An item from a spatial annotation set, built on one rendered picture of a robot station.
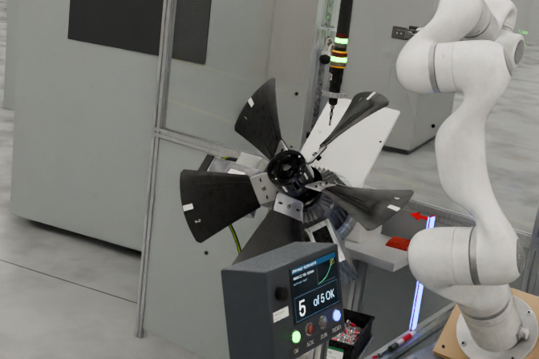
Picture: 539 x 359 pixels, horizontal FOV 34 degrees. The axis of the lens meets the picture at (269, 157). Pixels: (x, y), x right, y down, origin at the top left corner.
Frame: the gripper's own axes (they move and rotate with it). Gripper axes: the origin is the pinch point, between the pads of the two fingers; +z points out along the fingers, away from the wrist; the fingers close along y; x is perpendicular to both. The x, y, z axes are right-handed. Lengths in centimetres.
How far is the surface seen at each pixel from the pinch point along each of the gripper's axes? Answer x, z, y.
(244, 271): -41, -16, -83
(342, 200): -47.5, 7.5, -6.2
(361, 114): -26.3, 15.2, 11.3
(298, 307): -49, -23, -74
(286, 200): -53, 26, -6
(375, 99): -22.1, 13.6, 15.9
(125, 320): -165, 162, 79
